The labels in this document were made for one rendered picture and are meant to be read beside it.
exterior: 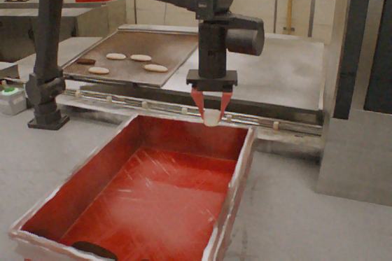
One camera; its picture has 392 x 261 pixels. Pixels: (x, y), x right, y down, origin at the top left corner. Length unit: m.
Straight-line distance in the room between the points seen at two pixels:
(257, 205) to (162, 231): 0.21
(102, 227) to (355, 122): 0.54
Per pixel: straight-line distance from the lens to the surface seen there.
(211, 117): 0.70
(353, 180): 0.75
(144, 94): 1.26
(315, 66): 1.28
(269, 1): 4.61
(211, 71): 0.64
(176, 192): 0.73
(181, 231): 0.64
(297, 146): 0.86
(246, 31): 0.60
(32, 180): 0.86
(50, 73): 1.01
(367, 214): 0.75
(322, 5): 4.26
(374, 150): 0.71
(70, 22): 3.96
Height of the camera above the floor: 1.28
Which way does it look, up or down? 25 degrees down
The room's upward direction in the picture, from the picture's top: straight up
